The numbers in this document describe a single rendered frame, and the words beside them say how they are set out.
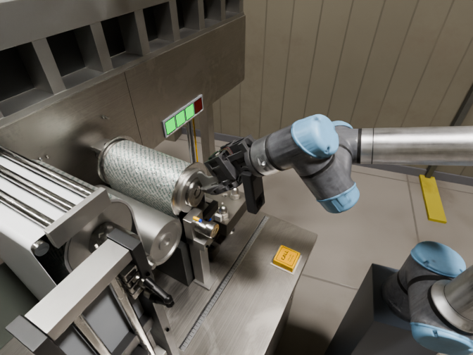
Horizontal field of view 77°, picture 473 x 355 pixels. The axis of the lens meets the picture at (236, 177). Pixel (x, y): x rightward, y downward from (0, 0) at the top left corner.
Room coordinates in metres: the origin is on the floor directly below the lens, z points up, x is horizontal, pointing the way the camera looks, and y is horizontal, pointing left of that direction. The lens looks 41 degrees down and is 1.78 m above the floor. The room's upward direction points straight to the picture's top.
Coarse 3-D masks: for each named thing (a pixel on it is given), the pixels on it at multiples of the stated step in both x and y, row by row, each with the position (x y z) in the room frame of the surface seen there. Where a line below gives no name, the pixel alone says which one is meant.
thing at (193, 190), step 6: (192, 180) 0.55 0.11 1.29; (198, 180) 0.55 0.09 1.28; (192, 186) 0.53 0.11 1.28; (198, 186) 0.55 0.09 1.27; (186, 192) 0.52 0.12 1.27; (192, 192) 0.53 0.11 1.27; (198, 192) 0.55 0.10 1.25; (186, 198) 0.52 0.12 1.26; (192, 198) 0.52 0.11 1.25; (198, 198) 0.55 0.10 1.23; (192, 204) 0.52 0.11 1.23
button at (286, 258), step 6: (282, 246) 0.62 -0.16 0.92; (282, 252) 0.59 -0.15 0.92; (288, 252) 0.59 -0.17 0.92; (294, 252) 0.59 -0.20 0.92; (276, 258) 0.57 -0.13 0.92; (282, 258) 0.57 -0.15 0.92; (288, 258) 0.57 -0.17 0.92; (294, 258) 0.57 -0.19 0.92; (276, 264) 0.56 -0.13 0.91; (282, 264) 0.55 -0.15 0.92; (288, 264) 0.55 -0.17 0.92; (294, 264) 0.55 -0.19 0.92
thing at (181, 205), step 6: (114, 144) 0.67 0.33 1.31; (108, 150) 0.65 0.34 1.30; (192, 174) 0.55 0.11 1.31; (186, 180) 0.53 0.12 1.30; (180, 186) 0.52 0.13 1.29; (186, 186) 0.52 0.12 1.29; (180, 192) 0.51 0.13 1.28; (204, 192) 0.58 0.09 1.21; (180, 198) 0.50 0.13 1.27; (180, 204) 0.50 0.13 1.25; (186, 204) 0.52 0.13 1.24; (180, 210) 0.51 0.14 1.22; (186, 210) 0.51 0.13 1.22
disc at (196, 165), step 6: (198, 162) 0.59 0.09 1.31; (186, 168) 0.55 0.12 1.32; (192, 168) 0.57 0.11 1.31; (198, 168) 0.59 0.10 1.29; (204, 168) 0.61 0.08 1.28; (186, 174) 0.54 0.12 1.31; (180, 180) 0.53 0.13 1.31; (174, 192) 0.50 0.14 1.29; (174, 198) 0.50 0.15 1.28; (174, 204) 0.49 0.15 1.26; (174, 210) 0.49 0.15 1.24; (180, 216) 0.51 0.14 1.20
